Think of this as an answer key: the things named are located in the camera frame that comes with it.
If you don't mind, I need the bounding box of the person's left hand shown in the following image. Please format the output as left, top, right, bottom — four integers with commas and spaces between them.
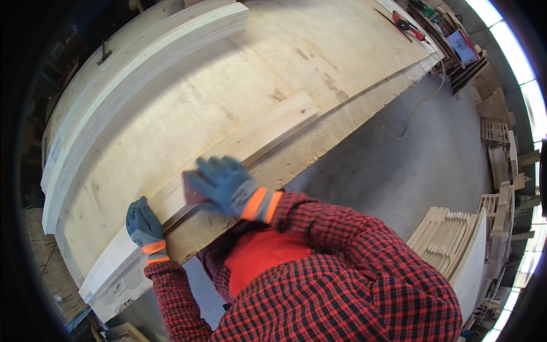
126, 196, 170, 265

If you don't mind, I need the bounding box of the person's right hand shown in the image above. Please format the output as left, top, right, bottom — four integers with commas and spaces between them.
187, 156, 283, 225

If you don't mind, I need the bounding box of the dark red sandpaper sheet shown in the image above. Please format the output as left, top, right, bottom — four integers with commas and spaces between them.
182, 170, 211, 207

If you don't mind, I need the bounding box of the long light wooden board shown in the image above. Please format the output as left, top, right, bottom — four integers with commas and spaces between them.
79, 91, 320, 304

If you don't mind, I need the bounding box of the stack of long wooden boards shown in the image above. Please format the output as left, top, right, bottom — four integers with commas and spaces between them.
40, 2, 250, 235

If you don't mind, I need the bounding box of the black metal clamp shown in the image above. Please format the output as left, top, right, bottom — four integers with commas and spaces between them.
96, 39, 113, 66

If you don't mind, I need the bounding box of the person's body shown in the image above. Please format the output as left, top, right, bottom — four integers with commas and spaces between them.
196, 216, 464, 342

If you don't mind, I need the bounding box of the thin dark metal strip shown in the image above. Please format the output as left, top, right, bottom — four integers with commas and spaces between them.
374, 8, 414, 43

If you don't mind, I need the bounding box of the stack of shaped wooden parts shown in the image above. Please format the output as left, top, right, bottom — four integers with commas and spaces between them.
406, 206, 481, 280

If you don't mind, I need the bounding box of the red and black power tool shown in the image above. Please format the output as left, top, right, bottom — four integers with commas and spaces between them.
392, 10, 430, 44

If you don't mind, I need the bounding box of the white panel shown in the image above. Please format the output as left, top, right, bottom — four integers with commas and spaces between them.
449, 208, 489, 325

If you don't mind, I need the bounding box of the wooden shelf with tools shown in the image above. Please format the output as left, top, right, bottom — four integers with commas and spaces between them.
406, 0, 490, 97

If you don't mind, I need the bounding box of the heap of wooden frames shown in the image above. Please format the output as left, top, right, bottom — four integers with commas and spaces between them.
474, 87, 541, 313

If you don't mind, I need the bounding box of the small wooden frame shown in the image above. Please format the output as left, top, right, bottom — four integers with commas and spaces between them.
105, 322, 151, 342

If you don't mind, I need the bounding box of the grey power cable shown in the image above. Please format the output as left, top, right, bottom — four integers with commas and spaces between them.
387, 60, 446, 140

